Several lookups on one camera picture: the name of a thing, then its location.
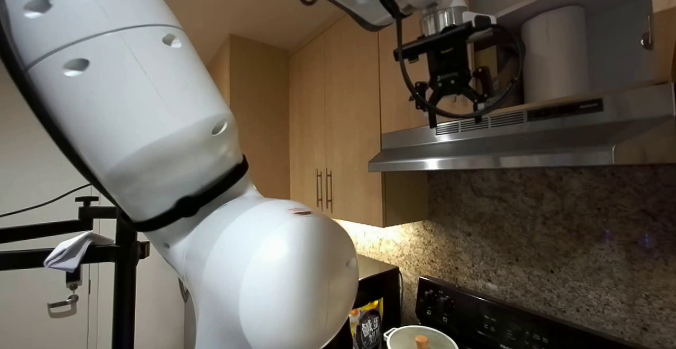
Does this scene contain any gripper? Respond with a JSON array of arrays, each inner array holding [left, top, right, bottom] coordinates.
[[413, 47, 495, 129]]

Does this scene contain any wooden cupboard door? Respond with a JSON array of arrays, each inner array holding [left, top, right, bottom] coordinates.
[[379, 14, 476, 134], [641, 0, 676, 83]]

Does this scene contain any wooden cupboard over hood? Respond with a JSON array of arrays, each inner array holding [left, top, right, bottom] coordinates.
[[379, 0, 676, 134]]

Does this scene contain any steel range hood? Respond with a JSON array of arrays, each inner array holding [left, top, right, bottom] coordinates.
[[368, 82, 676, 173]]

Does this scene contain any wooden cabinet door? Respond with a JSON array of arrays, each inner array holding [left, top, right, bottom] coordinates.
[[324, 14, 384, 227], [289, 33, 326, 213]]

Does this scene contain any white paper towel roll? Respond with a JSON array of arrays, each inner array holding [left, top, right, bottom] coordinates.
[[521, 5, 590, 104]]

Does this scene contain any black microwave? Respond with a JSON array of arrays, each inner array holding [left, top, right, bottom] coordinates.
[[323, 254, 401, 349]]

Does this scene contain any tall wooden cabinet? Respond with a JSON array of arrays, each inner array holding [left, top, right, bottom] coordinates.
[[206, 34, 290, 200]]

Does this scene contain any black stove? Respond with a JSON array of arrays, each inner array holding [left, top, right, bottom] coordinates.
[[415, 276, 651, 349]]

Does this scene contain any yellow snack packet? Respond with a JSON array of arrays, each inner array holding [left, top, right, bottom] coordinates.
[[350, 298, 384, 349]]

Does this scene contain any white pot with lid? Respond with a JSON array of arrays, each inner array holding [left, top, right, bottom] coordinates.
[[383, 325, 445, 349]]

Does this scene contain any black stand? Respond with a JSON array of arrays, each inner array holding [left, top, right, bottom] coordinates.
[[0, 195, 152, 349]]

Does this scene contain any white cloth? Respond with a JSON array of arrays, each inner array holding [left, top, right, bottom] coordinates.
[[43, 231, 115, 273]]

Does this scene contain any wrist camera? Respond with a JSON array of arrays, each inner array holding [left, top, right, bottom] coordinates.
[[393, 22, 477, 64]]

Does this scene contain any wooden wall cabinet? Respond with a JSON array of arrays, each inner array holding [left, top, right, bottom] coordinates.
[[289, 14, 429, 228]]

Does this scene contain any black cable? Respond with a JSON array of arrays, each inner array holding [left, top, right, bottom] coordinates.
[[0, 183, 93, 219]]

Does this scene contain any metal lever door handle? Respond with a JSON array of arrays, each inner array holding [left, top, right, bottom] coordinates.
[[46, 282, 80, 319]]

